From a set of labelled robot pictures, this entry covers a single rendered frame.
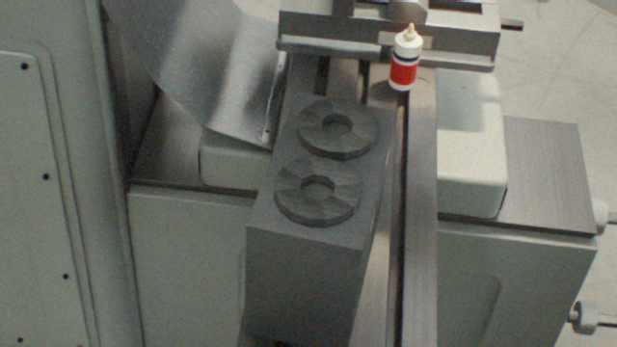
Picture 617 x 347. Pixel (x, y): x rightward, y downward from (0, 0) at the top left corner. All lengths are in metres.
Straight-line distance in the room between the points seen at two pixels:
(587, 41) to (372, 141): 2.40
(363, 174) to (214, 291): 0.75
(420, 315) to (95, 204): 0.62
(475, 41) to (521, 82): 1.64
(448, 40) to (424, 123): 0.16
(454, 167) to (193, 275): 0.52
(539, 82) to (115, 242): 1.87
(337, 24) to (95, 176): 0.45
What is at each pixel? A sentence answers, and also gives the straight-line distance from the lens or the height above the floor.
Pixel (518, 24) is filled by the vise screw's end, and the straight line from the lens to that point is 1.44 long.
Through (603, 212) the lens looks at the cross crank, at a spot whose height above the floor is 0.69.
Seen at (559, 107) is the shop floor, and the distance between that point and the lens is 2.96.
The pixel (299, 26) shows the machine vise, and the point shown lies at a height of 1.00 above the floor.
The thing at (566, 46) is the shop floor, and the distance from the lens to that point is 3.24.
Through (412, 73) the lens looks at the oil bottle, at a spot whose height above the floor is 0.99.
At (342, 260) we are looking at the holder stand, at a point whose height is 1.12.
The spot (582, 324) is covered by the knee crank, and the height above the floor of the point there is 0.55.
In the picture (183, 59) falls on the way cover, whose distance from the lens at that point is 1.36.
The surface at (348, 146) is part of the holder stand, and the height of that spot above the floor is 1.16.
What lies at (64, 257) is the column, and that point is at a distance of 1.54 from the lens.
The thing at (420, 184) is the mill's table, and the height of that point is 0.96.
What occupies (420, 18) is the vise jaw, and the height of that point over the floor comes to 1.04.
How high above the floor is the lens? 1.79
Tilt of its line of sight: 44 degrees down
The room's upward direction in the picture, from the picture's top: 4 degrees clockwise
